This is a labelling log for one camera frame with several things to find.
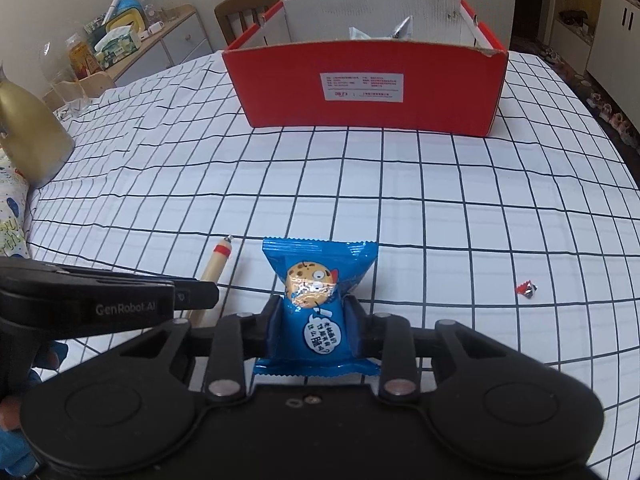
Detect wooden side cabinet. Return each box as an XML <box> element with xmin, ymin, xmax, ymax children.
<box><xmin>100</xmin><ymin>4</ymin><xmax>213</xmax><ymax>88</ymax></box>

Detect yellow blue container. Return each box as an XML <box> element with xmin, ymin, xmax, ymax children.
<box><xmin>104</xmin><ymin>0</ymin><xmax>147</xmax><ymax>36</ymax></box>

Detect green tissue box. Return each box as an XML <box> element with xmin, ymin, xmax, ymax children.
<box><xmin>93</xmin><ymin>26</ymin><xmax>141</xmax><ymax>66</ymax></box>

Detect white lower cabinet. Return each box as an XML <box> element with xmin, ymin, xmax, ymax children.
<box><xmin>585</xmin><ymin>0</ymin><xmax>640</xmax><ymax>86</ymax></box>

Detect person's left hand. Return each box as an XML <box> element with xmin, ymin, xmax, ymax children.
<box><xmin>0</xmin><ymin>340</ymin><xmax>69</xmax><ymax>433</ymax></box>

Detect wooden pen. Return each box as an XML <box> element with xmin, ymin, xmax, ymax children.
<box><xmin>187</xmin><ymin>235</ymin><xmax>236</xmax><ymax>328</ymax></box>

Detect dark wooden chair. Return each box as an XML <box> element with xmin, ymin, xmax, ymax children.
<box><xmin>214</xmin><ymin>0</ymin><xmax>321</xmax><ymax>48</ymax></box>

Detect dark brown shoes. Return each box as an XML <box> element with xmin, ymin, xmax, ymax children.
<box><xmin>557</xmin><ymin>9</ymin><xmax>591</xmax><ymax>28</ymax></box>

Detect red cardboard box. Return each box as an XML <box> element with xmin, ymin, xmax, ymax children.
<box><xmin>221</xmin><ymin>0</ymin><xmax>510</xmax><ymax>138</ymax></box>

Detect white snack packet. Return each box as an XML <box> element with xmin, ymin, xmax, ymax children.
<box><xmin>348</xmin><ymin>15</ymin><xmax>414</xmax><ymax>41</ymax></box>

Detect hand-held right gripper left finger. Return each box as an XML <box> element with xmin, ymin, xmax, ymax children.
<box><xmin>117</xmin><ymin>296</ymin><xmax>286</xmax><ymax>403</ymax></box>

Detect orange bottle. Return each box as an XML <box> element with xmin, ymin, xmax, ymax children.
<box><xmin>65</xmin><ymin>34</ymin><xmax>98</xmax><ymax>81</ymax></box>

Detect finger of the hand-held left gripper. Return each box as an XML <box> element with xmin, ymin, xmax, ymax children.
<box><xmin>172</xmin><ymin>280</ymin><xmax>220</xmax><ymax>312</ymax></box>

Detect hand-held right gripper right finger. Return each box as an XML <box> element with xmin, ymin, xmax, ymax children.
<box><xmin>345</xmin><ymin>296</ymin><xmax>506</xmax><ymax>401</ymax></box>

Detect blue cookie packet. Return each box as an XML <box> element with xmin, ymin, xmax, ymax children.
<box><xmin>251</xmin><ymin>237</ymin><xmax>380</xmax><ymax>377</ymax></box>

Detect light wooden chair back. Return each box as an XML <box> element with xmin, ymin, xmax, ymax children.
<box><xmin>42</xmin><ymin>71</ymin><xmax>116</xmax><ymax>111</ymax></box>

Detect gold vase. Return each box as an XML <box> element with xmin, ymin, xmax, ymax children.
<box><xmin>0</xmin><ymin>62</ymin><xmax>76</xmax><ymax>189</ymax></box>

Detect row of shoes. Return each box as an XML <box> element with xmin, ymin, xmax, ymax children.
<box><xmin>545</xmin><ymin>45</ymin><xmax>640</xmax><ymax>148</ymax></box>

